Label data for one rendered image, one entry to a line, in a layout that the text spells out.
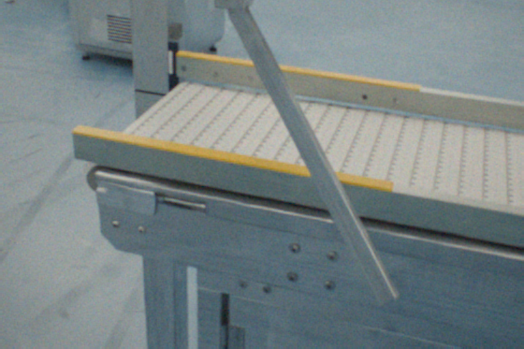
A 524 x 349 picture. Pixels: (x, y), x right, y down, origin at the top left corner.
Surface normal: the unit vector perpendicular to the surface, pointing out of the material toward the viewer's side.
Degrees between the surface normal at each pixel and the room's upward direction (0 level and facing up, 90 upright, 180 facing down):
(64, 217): 0
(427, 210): 90
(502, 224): 90
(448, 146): 0
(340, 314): 90
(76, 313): 0
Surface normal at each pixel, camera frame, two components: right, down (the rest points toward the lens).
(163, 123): 0.04, -0.90
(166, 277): -0.30, 0.41
